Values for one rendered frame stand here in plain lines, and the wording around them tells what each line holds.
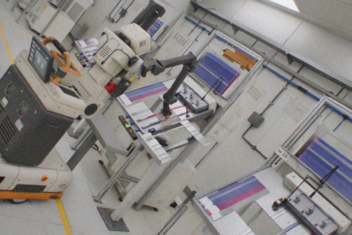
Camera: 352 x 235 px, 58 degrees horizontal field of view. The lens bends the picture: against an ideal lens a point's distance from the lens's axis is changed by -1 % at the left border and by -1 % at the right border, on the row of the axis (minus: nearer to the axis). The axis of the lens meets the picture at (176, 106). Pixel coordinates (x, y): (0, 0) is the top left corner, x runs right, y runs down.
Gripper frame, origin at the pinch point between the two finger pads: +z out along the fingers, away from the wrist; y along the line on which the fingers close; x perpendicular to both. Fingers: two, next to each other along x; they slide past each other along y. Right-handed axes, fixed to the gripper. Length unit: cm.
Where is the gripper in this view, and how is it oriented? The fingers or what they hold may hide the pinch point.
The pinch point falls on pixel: (166, 119)
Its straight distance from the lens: 289.6
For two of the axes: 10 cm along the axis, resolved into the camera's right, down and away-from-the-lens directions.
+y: -4.9, -5.2, 7.0
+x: -8.7, 2.9, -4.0
